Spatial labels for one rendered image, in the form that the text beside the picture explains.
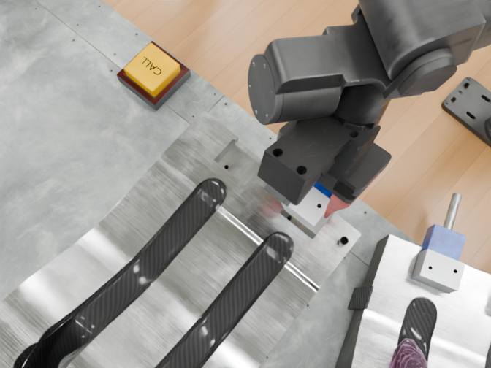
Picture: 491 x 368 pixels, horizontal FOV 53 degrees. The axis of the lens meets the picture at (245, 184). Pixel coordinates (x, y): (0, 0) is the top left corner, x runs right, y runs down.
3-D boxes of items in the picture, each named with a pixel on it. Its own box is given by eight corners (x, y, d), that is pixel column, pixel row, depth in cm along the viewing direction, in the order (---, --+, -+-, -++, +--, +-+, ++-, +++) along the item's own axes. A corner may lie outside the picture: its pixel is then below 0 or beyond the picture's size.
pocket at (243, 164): (236, 145, 68) (236, 135, 65) (266, 169, 67) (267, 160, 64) (214, 169, 67) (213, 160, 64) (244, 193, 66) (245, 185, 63)
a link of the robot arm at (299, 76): (266, 156, 41) (323, 79, 30) (239, 68, 44) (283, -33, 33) (383, 137, 45) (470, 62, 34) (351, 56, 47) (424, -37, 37)
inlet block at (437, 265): (432, 193, 70) (448, 182, 64) (466, 207, 69) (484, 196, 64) (404, 280, 66) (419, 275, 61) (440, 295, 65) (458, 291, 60)
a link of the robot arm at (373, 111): (324, 139, 43) (350, 77, 38) (299, 95, 46) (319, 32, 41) (390, 128, 45) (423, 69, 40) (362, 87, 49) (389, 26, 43)
